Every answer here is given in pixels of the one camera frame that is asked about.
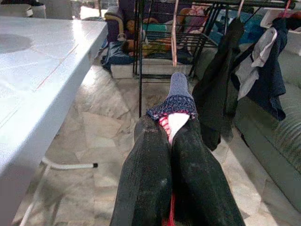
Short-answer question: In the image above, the red plastic hanger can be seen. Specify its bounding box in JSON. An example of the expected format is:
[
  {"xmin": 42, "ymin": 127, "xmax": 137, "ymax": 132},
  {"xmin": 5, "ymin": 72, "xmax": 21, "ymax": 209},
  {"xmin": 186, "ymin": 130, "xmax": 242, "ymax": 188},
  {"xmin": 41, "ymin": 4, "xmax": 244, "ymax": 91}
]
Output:
[{"xmin": 277, "ymin": 0, "xmax": 293, "ymax": 19}]

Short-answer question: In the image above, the grey sofa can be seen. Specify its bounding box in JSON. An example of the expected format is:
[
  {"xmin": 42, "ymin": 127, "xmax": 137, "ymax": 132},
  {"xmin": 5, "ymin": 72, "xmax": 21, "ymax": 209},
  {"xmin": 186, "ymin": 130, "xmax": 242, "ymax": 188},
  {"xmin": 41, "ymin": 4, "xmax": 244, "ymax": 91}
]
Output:
[{"xmin": 192, "ymin": 30, "xmax": 301, "ymax": 212}]

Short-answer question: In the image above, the black metal drying rack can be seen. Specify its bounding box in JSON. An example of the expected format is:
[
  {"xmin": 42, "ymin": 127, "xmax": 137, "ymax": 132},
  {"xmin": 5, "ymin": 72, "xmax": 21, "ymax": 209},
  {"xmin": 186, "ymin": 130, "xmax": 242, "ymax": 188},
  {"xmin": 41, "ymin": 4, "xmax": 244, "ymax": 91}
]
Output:
[{"xmin": 132, "ymin": 0, "xmax": 301, "ymax": 118}]

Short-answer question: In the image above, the colourful clothes pile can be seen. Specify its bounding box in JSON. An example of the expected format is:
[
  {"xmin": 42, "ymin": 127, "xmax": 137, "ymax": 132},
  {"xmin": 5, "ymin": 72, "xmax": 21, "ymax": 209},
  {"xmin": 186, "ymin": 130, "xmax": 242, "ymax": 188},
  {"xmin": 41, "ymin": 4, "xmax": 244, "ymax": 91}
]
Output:
[{"xmin": 127, "ymin": 4, "xmax": 264, "ymax": 59}]

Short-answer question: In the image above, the grey perforated laundry basket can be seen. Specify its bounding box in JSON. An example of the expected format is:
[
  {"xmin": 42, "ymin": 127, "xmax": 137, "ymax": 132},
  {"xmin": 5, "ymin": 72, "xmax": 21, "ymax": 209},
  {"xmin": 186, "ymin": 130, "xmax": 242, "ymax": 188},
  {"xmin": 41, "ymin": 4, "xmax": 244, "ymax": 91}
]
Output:
[{"xmin": 32, "ymin": 0, "xmax": 80, "ymax": 20}]

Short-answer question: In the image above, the white storage box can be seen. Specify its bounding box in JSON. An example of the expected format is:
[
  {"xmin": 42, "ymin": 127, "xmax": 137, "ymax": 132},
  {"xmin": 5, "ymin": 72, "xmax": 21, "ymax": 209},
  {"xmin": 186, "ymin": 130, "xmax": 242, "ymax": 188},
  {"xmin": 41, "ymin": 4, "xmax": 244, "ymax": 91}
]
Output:
[{"xmin": 110, "ymin": 57, "xmax": 196, "ymax": 80}]

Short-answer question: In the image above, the black garment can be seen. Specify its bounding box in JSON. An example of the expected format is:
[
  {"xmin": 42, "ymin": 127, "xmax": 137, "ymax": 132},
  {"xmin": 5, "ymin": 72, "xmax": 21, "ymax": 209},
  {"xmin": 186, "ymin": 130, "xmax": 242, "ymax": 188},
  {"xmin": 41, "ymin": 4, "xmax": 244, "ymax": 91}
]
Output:
[{"xmin": 191, "ymin": 16, "xmax": 246, "ymax": 152}]

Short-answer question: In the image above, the dark blue clothes pile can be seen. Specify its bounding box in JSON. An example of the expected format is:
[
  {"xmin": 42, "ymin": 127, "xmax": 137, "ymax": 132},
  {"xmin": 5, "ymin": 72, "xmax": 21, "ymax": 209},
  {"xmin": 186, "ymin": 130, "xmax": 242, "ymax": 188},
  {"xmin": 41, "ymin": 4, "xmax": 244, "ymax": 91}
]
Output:
[{"xmin": 100, "ymin": 41, "xmax": 138, "ymax": 73}]

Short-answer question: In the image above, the white basket with clothes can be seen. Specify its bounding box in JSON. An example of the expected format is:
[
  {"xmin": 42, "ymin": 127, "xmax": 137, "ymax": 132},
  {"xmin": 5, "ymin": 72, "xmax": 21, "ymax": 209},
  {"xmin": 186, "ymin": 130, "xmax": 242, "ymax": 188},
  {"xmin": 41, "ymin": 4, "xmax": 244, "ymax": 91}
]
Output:
[{"xmin": 261, "ymin": 6, "xmax": 301, "ymax": 32}]

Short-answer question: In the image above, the red white shirt blue collar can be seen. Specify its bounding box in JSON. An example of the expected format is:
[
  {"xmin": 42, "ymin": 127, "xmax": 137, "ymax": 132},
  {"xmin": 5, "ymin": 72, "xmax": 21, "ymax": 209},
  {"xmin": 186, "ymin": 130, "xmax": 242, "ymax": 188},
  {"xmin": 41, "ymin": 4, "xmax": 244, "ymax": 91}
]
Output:
[{"xmin": 145, "ymin": 72, "xmax": 198, "ymax": 226}]

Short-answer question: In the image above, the blue bag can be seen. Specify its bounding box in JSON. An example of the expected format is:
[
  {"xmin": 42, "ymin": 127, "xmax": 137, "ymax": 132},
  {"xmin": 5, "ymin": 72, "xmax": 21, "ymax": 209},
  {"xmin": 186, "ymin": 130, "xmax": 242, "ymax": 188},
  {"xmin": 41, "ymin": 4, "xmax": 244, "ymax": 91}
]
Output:
[{"xmin": 209, "ymin": 11, "xmax": 266, "ymax": 45}]

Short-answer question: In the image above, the dark blue garment grey lining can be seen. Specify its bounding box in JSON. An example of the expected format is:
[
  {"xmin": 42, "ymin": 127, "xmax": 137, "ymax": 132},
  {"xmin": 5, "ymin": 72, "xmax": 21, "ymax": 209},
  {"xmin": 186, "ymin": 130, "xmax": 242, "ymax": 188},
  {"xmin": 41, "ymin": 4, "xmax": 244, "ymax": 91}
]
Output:
[{"xmin": 230, "ymin": 17, "xmax": 289, "ymax": 121}]

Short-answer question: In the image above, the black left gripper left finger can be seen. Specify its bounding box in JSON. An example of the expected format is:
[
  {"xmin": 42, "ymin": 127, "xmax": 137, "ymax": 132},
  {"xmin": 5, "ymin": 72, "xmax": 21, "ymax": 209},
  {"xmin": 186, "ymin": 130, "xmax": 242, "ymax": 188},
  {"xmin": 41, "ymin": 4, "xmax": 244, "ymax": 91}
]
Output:
[{"xmin": 109, "ymin": 114, "xmax": 174, "ymax": 226}]

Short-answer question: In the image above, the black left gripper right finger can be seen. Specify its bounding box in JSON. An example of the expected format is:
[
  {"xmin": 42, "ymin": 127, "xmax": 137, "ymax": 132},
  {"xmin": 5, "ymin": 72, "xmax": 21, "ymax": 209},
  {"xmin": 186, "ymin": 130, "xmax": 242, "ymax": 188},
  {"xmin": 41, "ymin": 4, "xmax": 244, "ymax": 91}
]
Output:
[{"xmin": 169, "ymin": 115, "xmax": 246, "ymax": 226}]

